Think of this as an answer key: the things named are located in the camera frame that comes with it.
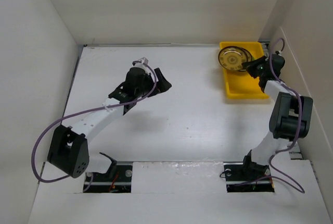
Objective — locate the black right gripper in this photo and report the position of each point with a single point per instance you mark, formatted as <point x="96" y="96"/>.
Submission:
<point x="250" y="65"/>

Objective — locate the yellow patterned plate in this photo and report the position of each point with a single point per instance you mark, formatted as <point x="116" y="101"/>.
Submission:
<point x="231" y="58"/>
<point x="248" y="54"/>

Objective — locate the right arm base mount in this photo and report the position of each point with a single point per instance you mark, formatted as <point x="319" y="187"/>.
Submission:
<point x="247" y="176"/>

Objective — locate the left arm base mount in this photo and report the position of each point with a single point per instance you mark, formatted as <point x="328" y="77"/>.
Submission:
<point x="106" y="175"/>

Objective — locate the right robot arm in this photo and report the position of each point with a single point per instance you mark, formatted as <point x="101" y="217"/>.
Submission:
<point x="289" y="121"/>

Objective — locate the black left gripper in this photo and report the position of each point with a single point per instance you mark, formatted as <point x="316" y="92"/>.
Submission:
<point x="163" y="86"/>

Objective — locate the yellow plastic bin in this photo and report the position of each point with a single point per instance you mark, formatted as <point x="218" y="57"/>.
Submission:
<point x="240" y="85"/>

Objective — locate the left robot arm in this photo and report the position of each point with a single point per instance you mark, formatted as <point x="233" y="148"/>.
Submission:
<point x="69" y="146"/>

